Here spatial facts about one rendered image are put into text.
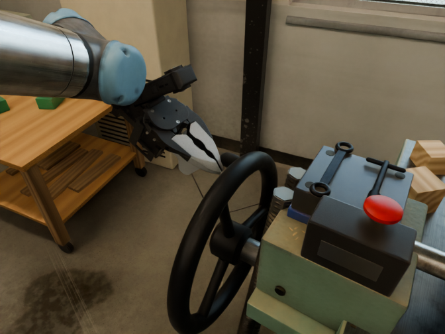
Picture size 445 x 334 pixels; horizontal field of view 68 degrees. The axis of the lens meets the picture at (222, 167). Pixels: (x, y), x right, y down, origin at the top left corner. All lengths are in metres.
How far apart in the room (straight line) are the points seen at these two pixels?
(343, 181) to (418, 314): 0.15
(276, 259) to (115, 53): 0.28
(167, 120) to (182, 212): 1.19
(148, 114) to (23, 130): 1.01
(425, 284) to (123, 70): 0.41
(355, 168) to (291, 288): 0.14
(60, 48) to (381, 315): 0.39
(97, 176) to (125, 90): 1.28
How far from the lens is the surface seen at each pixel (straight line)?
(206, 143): 0.52
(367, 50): 1.60
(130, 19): 1.62
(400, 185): 0.37
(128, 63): 0.42
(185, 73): 0.48
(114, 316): 1.42
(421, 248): 0.37
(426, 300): 0.42
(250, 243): 0.50
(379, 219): 0.29
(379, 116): 1.72
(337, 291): 0.34
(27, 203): 1.69
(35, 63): 0.36
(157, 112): 0.52
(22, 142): 1.41
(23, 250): 1.76
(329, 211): 0.30
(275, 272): 0.36
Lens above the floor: 1.22
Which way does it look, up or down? 39 degrees down
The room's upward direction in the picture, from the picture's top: straight up
